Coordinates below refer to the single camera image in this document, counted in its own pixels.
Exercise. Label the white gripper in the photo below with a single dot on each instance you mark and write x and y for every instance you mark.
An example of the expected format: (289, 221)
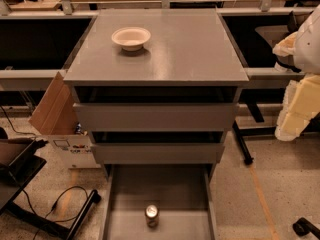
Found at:
(309, 47)

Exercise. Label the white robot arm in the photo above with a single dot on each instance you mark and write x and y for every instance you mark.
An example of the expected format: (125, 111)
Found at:
(306, 55)

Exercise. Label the grey drawer cabinet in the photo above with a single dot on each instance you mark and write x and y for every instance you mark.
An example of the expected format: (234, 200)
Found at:
(156, 86)

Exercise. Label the grey top drawer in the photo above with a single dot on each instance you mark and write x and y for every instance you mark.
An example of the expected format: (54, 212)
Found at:
(184, 108)

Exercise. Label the metal railing frame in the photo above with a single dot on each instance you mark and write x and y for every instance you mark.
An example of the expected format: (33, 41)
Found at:
(50, 14)

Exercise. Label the grey open bottom drawer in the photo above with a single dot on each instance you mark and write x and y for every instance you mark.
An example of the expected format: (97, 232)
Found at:
(181, 193)

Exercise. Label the orange soda can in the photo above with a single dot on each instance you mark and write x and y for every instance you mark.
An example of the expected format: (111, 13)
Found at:
(152, 215)

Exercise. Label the black caster bottom right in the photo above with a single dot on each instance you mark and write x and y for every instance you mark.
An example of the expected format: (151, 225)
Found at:
(302, 227)

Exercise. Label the grey middle drawer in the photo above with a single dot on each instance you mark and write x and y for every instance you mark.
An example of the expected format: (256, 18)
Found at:
(157, 147)

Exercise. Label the cardboard box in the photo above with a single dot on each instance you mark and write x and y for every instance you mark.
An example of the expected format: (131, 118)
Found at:
(55, 119)

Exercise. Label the white paper bowl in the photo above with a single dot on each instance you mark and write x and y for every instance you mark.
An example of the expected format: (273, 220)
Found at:
(131, 38)

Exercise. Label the black table frame right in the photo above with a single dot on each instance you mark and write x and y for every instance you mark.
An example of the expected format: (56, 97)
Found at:
(240, 134)

